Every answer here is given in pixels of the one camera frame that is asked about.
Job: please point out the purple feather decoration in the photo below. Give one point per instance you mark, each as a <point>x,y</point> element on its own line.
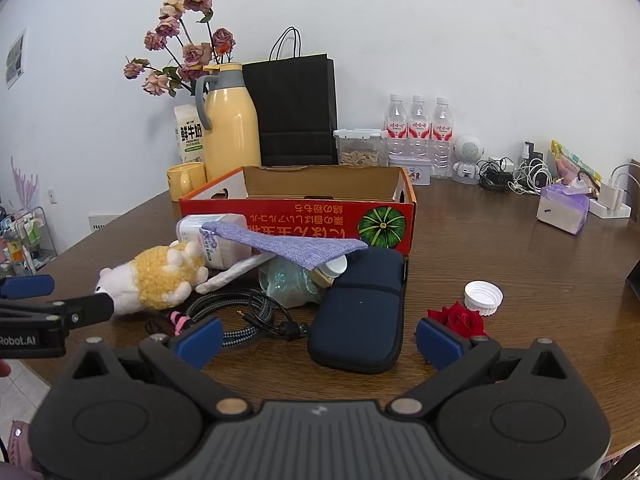
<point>25,185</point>

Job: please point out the black stand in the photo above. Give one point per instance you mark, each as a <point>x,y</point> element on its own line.
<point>634,282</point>

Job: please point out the white roll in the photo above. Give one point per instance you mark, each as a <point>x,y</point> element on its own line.
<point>230,275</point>

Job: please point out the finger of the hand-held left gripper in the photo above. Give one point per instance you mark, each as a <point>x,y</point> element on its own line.
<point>85,307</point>
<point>30,286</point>

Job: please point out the white milk carton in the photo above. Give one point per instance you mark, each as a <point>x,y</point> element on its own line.
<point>189,135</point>

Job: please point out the clear seed container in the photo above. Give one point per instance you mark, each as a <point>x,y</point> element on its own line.
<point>357,155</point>

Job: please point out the white wall outlet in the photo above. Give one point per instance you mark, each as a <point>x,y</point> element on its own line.
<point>52,196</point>

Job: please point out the person's left hand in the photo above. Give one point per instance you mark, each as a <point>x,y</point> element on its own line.
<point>3,368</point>

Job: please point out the red rose flower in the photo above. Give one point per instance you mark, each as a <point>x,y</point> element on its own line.
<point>460,317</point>

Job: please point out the wall poster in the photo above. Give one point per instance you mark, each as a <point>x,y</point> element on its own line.
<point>15,57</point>

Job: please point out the white plastic bottle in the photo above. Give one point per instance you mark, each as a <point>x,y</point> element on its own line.
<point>222,255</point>

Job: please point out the pink cloth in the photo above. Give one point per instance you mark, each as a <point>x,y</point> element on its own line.
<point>22,452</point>

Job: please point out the white power strip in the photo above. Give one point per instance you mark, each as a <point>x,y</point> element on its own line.
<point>612,211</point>

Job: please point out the metal shelf rack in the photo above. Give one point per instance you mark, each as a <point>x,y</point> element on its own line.
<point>25,240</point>

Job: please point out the orange cardboard box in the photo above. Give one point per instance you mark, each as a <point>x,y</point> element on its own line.
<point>300,215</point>

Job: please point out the clear water bottle red label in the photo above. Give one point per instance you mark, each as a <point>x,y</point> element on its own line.
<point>396,127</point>
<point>419,127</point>
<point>442,132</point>

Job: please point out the white printed tin box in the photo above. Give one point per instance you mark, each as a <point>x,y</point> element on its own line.
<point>417,172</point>

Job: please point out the white wall panel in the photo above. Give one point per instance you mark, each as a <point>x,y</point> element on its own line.
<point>102,222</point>

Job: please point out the purple knitted cloth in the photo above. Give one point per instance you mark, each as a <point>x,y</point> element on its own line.
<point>300,250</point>

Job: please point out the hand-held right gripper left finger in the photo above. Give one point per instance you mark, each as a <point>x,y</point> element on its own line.
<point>200,342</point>

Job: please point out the white bottle cap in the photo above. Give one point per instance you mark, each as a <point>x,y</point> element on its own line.
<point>482,297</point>

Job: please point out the yellow thermos jug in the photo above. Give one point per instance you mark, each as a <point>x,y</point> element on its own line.
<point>232,130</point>

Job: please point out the black paper bag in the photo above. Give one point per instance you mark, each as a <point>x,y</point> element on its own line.
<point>290,110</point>

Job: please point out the dark blue pouch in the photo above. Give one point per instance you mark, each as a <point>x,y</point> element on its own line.
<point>357,320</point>

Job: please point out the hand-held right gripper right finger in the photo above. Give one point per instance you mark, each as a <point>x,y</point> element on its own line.
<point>435,342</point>

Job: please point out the white charger adapter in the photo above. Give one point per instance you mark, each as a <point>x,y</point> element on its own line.
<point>610,194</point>

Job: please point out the yellow white plush hamster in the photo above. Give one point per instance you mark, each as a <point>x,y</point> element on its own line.
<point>155,280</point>

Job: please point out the colourful snack packet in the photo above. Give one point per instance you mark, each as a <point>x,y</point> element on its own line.
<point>575,162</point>

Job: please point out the white robot speaker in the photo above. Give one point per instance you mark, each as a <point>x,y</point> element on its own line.
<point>468,152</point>

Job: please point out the yellow mug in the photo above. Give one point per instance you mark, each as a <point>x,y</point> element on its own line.
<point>192,180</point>

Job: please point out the dried pink rose bouquet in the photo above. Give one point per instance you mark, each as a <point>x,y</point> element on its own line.
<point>197,52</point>

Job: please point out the purple tissue pack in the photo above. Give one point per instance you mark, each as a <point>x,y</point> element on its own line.
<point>562,207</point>

